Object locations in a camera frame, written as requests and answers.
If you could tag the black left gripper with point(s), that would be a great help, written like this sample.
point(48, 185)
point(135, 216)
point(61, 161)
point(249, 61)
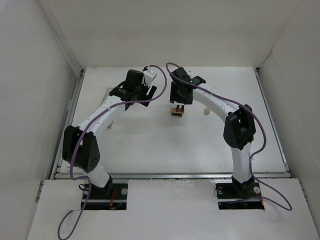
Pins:
point(146, 95)

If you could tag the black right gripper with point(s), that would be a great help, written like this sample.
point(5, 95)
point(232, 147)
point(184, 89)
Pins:
point(180, 99)

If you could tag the light long wood block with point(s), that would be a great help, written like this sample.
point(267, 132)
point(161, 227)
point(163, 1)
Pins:
point(176, 112)

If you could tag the light wood cylinder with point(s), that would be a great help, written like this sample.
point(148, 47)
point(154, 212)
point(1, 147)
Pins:
point(207, 111)

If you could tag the dark brown wood cube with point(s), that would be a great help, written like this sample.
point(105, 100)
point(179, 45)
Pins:
point(182, 109)

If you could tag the dark brown L block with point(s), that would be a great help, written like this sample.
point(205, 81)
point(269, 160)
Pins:
point(177, 114)

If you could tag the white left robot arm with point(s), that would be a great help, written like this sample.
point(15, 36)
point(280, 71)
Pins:
point(80, 145)

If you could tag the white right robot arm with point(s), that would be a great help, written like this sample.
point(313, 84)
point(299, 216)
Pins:
point(239, 125)

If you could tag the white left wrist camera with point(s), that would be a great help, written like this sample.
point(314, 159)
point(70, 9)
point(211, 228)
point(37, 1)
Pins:
point(148, 76)

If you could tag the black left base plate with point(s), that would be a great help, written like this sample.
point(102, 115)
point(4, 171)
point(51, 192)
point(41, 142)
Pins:
point(117, 193)

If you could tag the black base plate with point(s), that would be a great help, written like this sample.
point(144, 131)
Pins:
point(229, 191)
point(117, 193)

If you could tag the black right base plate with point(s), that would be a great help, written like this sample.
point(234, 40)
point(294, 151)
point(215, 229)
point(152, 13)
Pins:
point(229, 191)

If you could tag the aluminium frame rail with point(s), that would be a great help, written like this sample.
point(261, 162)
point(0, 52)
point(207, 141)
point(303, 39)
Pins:
point(177, 176)

